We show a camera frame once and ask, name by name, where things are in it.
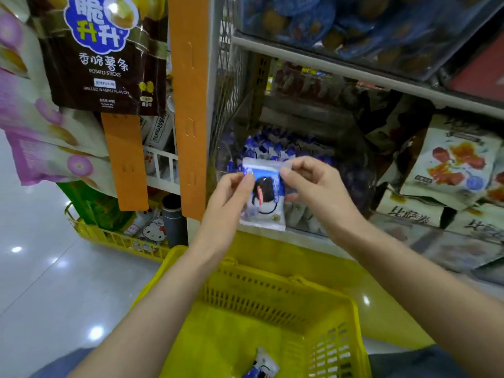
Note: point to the grey metal shelf unit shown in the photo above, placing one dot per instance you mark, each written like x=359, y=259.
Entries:
x=354, y=74

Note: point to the white cat print item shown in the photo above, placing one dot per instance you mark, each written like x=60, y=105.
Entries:
x=154, y=232

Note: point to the person's left hand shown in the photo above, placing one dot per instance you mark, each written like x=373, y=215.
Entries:
x=222, y=216

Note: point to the white bag with red print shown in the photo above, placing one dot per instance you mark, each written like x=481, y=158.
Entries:
x=452, y=161

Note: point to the white bag with black script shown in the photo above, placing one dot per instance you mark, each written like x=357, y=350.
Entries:
x=478, y=226
x=409, y=210

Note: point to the grey insulated bottle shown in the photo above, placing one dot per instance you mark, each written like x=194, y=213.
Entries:
x=174, y=220

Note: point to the yellow plastic shopping basket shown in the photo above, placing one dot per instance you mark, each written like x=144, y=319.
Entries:
x=244, y=330

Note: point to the dark snack bag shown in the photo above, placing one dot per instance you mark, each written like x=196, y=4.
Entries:
x=389, y=118

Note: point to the wide orange hanging strip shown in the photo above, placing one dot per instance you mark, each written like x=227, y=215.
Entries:
x=191, y=94

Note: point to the person's left thumb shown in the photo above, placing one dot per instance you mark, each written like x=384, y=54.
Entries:
x=242, y=192

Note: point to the brown potato sticks bag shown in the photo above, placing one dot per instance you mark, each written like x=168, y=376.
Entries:
x=102, y=58

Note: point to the narrow orange hanging strip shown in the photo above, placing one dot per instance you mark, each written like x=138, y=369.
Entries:
x=126, y=161

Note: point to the white blue snack packet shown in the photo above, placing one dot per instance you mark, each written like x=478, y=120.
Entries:
x=264, y=200
x=262, y=366

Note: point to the person's right forearm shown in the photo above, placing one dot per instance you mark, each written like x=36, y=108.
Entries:
x=425, y=295

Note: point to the person's right thumb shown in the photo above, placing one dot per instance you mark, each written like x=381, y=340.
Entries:
x=293, y=180

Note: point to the red box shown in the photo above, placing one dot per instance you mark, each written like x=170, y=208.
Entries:
x=482, y=74

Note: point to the person's right hand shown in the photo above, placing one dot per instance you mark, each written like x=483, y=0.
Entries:
x=325, y=192

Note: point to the person's left forearm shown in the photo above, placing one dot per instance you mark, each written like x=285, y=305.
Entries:
x=157, y=318

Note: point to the pile of blue round packs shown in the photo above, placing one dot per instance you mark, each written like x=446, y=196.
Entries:
x=354, y=27

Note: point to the green snack bag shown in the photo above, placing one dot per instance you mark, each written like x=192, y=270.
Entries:
x=98, y=210

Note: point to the pile of grey flat packets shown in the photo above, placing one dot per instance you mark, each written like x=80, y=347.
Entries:
x=441, y=247

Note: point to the pile of blue white packets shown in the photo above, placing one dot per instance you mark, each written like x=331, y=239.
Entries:
x=283, y=145

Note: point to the pink purple snack bag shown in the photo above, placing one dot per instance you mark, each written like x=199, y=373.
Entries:
x=35, y=133

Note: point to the row of red packets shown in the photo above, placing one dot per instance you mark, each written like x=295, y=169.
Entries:
x=307, y=84

